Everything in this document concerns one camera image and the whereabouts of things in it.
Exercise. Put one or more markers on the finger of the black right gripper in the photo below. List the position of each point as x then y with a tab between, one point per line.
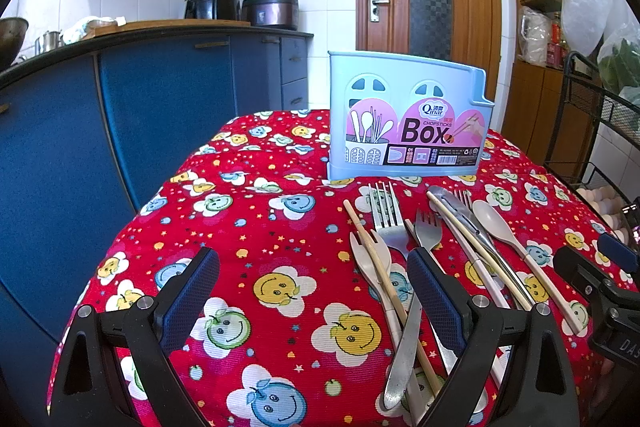
619	253

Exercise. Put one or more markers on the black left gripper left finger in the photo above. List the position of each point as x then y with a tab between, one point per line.
90	388

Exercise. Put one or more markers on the white plastic bag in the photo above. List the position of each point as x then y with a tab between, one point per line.
583	23

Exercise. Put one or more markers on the dark rice cooker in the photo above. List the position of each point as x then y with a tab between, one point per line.
282	14

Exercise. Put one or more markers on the eggs in rack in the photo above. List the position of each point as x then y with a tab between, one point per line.
608	205

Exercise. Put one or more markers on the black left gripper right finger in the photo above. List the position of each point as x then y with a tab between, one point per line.
538	385

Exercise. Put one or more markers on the metal wok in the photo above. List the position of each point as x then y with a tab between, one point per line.
12	35

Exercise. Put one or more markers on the steel spoon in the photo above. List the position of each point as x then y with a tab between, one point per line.
458	204

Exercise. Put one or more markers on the steel door handle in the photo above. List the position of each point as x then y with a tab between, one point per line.
374	9

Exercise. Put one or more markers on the light blue utensil box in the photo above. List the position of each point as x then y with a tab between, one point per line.
405	115

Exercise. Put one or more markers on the small steel fork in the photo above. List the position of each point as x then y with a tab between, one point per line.
409	347

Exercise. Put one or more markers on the clear bag of goods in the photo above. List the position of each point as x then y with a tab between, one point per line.
534	31

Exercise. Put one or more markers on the red smiley flower tablecloth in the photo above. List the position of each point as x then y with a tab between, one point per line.
292	334

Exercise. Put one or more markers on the beige wooden chopstick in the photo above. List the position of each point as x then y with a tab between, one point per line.
373	244

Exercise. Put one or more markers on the blue kitchen base cabinet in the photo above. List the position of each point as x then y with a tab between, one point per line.
87	139

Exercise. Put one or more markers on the black wire rack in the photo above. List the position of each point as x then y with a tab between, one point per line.
595	137

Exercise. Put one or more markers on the large steel fork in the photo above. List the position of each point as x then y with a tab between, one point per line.
387	219

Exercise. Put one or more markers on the wooden shelf cabinet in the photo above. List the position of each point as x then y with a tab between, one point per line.
537	119

